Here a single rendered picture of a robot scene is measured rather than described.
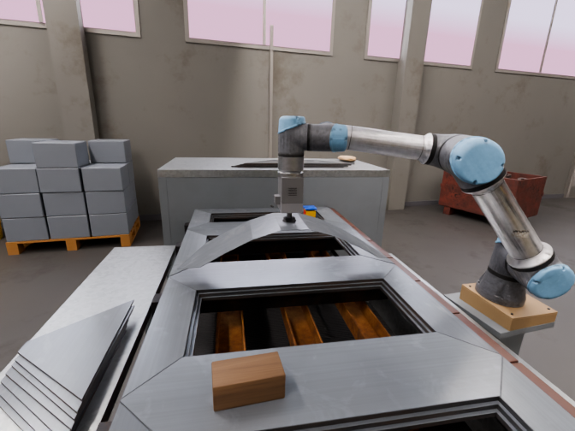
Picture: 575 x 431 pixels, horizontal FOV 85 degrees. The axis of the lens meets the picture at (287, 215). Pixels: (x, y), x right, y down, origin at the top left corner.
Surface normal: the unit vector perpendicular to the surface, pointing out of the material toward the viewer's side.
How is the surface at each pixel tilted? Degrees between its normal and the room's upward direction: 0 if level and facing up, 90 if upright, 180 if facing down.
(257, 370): 0
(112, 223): 90
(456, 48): 90
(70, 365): 0
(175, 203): 90
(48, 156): 90
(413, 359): 0
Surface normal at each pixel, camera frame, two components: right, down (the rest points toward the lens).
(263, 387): 0.25, 0.28
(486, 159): -0.18, 0.21
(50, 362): 0.03, -0.96
